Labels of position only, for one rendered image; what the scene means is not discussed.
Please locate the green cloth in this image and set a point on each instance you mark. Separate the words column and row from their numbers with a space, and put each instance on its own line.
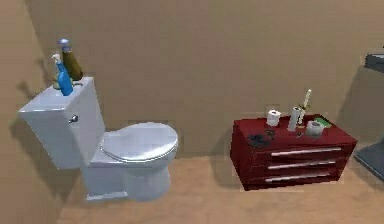
column 322, row 122

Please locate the grey wall fixture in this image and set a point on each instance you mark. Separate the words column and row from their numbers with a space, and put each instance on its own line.
column 375, row 62

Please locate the blue spray bottle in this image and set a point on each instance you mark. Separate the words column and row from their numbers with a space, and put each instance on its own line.
column 64, row 81

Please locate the white toilet paper roll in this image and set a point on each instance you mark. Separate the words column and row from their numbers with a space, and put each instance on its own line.
column 273, row 117
column 314, row 128

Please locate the brown soap dispenser bottle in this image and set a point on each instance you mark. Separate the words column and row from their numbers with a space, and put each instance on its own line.
column 72, row 65

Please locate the black crumpled cloth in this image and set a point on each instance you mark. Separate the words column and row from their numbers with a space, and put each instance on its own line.
column 258, row 140

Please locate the white paper towel roll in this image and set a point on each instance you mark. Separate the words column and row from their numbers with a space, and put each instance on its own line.
column 294, row 118

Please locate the dark red drawer chest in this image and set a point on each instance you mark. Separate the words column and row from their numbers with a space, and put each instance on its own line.
column 293, row 156

